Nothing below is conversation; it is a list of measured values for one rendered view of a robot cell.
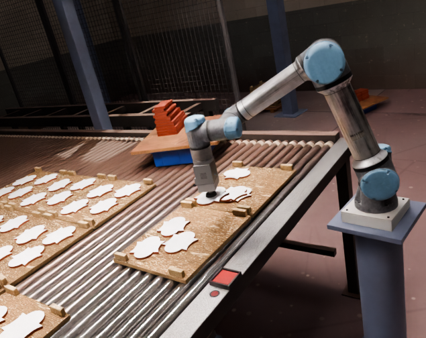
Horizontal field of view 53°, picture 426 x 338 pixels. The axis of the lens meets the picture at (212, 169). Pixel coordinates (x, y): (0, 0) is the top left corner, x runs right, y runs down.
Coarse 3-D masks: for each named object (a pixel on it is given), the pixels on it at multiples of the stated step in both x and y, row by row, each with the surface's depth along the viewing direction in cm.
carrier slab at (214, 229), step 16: (160, 224) 171; (192, 224) 166; (208, 224) 163; (224, 224) 161; (240, 224) 158; (160, 240) 160; (208, 240) 153; (224, 240) 150; (128, 256) 154; (160, 256) 149; (176, 256) 147; (192, 256) 145; (208, 256) 143; (160, 272) 140; (192, 272) 137
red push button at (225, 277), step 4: (220, 272) 135; (224, 272) 134; (228, 272) 134; (232, 272) 133; (216, 276) 133; (220, 276) 133; (224, 276) 132; (228, 276) 132; (232, 276) 132; (216, 280) 131; (220, 280) 131; (224, 280) 131; (228, 280) 130; (228, 284) 129
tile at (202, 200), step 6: (204, 192) 161; (216, 192) 158; (222, 192) 157; (228, 192) 156; (198, 198) 157; (204, 198) 156; (210, 198) 155; (216, 198) 154; (222, 198) 155; (198, 204) 154; (204, 204) 152; (210, 204) 152
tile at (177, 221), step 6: (168, 222) 169; (174, 222) 168; (180, 222) 167; (186, 222) 166; (162, 228) 166; (168, 228) 165; (174, 228) 164; (180, 228) 163; (162, 234) 161; (168, 234) 161
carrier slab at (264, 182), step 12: (228, 168) 210; (252, 168) 204; (264, 168) 201; (276, 168) 198; (228, 180) 197; (240, 180) 194; (252, 180) 191; (264, 180) 189; (276, 180) 186; (288, 180) 187; (252, 192) 180; (264, 192) 178; (276, 192) 178; (216, 204) 177; (228, 204) 175; (240, 204) 173; (252, 204) 171; (264, 204) 170; (252, 216) 164
